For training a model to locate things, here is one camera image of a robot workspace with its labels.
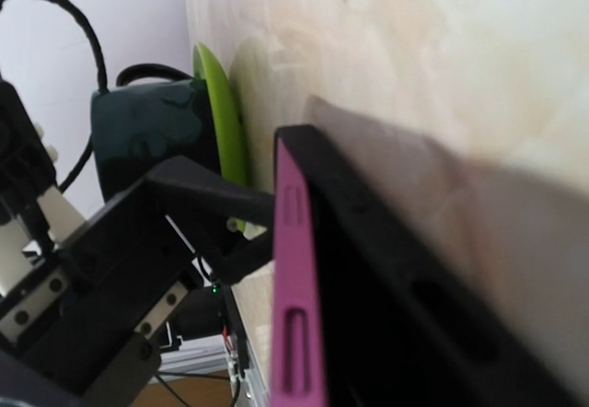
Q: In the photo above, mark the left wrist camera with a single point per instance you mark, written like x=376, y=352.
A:
x=31, y=205

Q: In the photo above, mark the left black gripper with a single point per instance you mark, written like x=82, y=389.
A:
x=82, y=300

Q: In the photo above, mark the dark green mug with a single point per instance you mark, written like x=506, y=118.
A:
x=155, y=112

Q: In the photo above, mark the black phone case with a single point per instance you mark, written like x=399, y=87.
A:
x=398, y=328

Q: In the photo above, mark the green plate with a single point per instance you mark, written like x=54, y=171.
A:
x=229, y=131

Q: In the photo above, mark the purple phone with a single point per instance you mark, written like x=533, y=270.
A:
x=298, y=373

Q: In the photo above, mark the aluminium front rail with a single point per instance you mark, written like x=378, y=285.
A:
x=217, y=329

